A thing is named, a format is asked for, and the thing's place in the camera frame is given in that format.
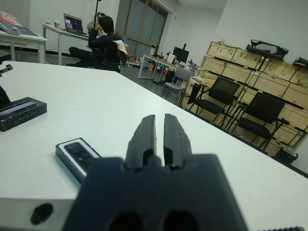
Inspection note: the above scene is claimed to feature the red and white packet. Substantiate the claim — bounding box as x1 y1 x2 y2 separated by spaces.
0 11 17 24

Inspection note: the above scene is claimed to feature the black office chair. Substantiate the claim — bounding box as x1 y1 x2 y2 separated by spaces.
91 40 121 73

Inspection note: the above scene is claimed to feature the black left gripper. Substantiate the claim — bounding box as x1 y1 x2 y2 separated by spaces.
0 64 13 108

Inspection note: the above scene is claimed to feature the white desk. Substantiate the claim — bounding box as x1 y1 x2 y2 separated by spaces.
40 23 97 66

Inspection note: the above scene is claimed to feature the black monitor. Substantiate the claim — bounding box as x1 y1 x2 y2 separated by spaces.
172 43 190 64

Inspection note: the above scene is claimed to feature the black waste bin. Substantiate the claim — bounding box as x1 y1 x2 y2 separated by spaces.
275 145 299 165

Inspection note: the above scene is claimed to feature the dark blue mat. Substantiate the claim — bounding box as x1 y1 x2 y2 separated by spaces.
0 20 41 38

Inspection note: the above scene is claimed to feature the black mesh chair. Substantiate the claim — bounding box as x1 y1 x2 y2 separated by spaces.
231 92 291 151
187 76 241 129

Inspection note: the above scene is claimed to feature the black folded carrier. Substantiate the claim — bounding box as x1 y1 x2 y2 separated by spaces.
245 39 289 61
292 56 308 68

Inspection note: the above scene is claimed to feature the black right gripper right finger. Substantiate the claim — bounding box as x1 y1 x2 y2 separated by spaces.
163 113 192 168

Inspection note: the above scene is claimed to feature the white table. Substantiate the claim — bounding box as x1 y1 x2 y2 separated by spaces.
0 20 50 64

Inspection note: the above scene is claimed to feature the white frame workbench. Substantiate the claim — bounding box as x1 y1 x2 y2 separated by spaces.
138 53 200 80

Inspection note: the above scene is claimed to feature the wooden crate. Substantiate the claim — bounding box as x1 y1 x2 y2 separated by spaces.
201 56 227 77
222 63 253 84
286 83 308 108
290 66 308 87
237 49 269 73
179 81 200 111
263 59 298 81
249 71 292 94
207 41 242 64
276 103 308 135

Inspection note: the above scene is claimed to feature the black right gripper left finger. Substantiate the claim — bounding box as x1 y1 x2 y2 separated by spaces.
125 115 157 169

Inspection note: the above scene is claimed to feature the black box base white insert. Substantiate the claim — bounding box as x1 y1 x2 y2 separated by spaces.
55 137 104 185

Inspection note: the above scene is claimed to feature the slim black camera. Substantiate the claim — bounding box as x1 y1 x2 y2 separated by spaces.
64 141 97 173

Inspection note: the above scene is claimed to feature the grey chair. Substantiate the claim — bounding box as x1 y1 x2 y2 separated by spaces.
165 67 193 102

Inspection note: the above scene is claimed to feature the large window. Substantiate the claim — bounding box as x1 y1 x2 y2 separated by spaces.
115 0 169 48

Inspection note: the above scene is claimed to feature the seated person in dark clothes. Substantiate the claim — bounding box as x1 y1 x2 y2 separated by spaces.
68 14 128 73

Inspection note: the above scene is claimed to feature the open laptop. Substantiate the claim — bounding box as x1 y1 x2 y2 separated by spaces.
63 13 89 35

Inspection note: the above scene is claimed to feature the black box lid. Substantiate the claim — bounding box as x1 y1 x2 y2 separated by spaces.
0 97 48 132

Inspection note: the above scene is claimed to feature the beige cloth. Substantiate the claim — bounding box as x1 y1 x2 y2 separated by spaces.
113 39 129 55

